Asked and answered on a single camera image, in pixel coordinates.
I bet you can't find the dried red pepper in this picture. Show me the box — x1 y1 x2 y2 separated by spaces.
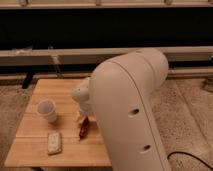
79 117 90 139

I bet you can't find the black floor cable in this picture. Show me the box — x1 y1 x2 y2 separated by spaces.
166 151 213 171

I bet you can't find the white sponge block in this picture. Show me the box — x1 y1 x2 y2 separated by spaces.
47 132 62 155

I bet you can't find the white plastic cup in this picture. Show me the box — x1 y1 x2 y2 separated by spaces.
36 99 57 123

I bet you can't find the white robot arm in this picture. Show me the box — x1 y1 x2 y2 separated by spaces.
72 48 171 171

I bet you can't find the white wall rail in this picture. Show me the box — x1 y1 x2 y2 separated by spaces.
0 46 213 66

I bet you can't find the wooden table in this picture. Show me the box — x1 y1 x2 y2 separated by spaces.
4 78 113 168

